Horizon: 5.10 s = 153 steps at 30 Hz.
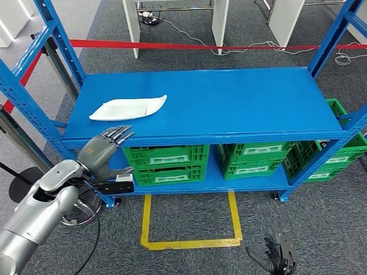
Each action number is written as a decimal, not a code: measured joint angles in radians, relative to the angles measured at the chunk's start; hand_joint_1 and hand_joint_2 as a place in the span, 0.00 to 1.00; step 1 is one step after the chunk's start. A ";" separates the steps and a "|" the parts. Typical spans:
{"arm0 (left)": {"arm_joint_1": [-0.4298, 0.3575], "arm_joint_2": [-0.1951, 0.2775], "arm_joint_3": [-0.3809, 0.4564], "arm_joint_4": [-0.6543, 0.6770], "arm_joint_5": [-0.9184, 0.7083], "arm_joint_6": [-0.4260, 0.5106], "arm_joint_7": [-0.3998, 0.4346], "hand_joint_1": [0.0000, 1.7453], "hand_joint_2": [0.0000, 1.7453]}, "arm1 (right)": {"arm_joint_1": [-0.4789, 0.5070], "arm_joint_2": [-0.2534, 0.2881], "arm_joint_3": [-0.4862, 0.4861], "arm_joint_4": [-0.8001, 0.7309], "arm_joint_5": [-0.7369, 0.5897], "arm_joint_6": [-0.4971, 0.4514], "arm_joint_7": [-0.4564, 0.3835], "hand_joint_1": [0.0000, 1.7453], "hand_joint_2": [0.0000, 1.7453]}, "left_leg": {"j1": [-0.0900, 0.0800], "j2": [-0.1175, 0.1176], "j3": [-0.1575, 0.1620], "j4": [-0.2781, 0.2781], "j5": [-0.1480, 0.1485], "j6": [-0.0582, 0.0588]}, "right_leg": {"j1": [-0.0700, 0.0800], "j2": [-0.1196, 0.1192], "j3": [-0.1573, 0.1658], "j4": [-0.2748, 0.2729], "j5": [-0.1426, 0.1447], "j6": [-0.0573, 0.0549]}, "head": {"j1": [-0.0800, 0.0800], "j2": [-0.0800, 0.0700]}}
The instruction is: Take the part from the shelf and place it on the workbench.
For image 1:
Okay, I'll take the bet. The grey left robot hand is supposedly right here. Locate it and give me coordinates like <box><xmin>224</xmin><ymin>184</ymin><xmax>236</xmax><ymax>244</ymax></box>
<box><xmin>76</xmin><ymin>125</ymin><xmax>135</xmax><ymax>184</ymax></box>

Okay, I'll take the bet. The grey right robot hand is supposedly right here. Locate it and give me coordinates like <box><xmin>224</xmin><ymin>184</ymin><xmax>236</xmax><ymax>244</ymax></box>
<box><xmin>246</xmin><ymin>235</ymin><xmax>283</xmax><ymax>275</ymax></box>

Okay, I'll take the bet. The white curved plastic part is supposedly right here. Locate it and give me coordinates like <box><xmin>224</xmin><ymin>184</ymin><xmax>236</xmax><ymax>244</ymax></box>
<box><xmin>88</xmin><ymin>95</ymin><xmax>168</xmax><ymax>121</ymax></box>

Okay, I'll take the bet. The blue metal shelf rack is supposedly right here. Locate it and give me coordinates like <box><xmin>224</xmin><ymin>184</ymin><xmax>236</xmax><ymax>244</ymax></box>
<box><xmin>0</xmin><ymin>0</ymin><xmax>367</xmax><ymax>209</ymax></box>

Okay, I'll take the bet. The green plastic crate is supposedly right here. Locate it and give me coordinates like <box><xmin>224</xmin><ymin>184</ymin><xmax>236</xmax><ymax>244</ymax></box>
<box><xmin>217</xmin><ymin>142</ymin><xmax>296</xmax><ymax>167</ymax></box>
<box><xmin>122</xmin><ymin>144</ymin><xmax>210</xmax><ymax>170</ymax></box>
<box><xmin>282</xmin><ymin>99</ymin><xmax>367</xmax><ymax>168</ymax></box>
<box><xmin>222</xmin><ymin>158</ymin><xmax>285</xmax><ymax>181</ymax></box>
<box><xmin>304</xmin><ymin>155</ymin><xmax>359</xmax><ymax>184</ymax></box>
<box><xmin>132</xmin><ymin>164</ymin><xmax>208</xmax><ymax>187</ymax></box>

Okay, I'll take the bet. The yellow floor tape square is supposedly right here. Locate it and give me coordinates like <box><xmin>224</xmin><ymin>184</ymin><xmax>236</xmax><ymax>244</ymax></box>
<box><xmin>140</xmin><ymin>191</ymin><xmax>243</xmax><ymax>252</ymax></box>

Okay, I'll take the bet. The short red barrier belt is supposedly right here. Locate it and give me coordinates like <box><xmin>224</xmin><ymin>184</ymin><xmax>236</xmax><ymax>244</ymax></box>
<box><xmin>2</xmin><ymin>49</ymin><xmax>44</xmax><ymax>115</ymax></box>

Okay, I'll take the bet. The white table leg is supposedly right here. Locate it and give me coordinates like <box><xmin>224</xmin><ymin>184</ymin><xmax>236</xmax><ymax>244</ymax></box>
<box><xmin>211</xmin><ymin>0</ymin><xmax>230</xmax><ymax>56</ymax></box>
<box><xmin>122</xmin><ymin>0</ymin><xmax>141</xmax><ymax>60</ymax></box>
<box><xmin>268</xmin><ymin>0</ymin><xmax>306</xmax><ymax>50</ymax></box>
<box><xmin>347</xmin><ymin>0</ymin><xmax>367</xmax><ymax>44</ymax></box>

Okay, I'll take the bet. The long red barrier belt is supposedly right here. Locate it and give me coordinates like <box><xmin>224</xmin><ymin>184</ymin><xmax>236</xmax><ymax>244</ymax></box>
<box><xmin>70</xmin><ymin>39</ymin><xmax>367</xmax><ymax>51</ymax></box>

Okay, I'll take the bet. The black power strip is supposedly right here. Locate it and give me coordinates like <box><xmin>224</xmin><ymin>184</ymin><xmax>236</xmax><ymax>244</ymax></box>
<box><xmin>137</xmin><ymin>10</ymin><xmax>161</xmax><ymax>26</ymax></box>

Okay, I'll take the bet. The white furniture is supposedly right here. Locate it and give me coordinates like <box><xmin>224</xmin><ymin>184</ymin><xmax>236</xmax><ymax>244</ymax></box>
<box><xmin>0</xmin><ymin>0</ymin><xmax>35</xmax><ymax>48</ymax></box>

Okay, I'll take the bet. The metal table crossbar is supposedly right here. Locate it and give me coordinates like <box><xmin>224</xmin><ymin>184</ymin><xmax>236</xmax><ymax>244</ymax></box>
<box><xmin>136</xmin><ymin>2</ymin><xmax>214</xmax><ymax>12</ymax></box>

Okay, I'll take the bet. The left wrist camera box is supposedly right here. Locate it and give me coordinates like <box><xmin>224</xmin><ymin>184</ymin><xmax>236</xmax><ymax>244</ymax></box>
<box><xmin>91</xmin><ymin>174</ymin><xmax>134</xmax><ymax>195</ymax></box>

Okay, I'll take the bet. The chrome stanchion post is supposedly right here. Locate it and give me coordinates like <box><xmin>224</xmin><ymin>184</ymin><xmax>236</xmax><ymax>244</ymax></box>
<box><xmin>0</xmin><ymin>106</ymin><xmax>102</xmax><ymax>227</ymax></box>
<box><xmin>31</xmin><ymin>33</ymin><xmax>79</xmax><ymax>103</ymax></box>

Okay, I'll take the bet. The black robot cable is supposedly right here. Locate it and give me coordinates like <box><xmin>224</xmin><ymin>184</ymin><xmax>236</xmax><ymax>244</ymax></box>
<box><xmin>72</xmin><ymin>182</ymin><xmax>101</xmax><ymax>275</ymax></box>

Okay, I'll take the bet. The coiled white cable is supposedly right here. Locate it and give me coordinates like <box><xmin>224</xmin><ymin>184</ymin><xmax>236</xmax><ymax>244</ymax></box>
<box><xmin>335</xmin><ymin>49</ymin><xmax>367</xmax><ymax>66</ymax></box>

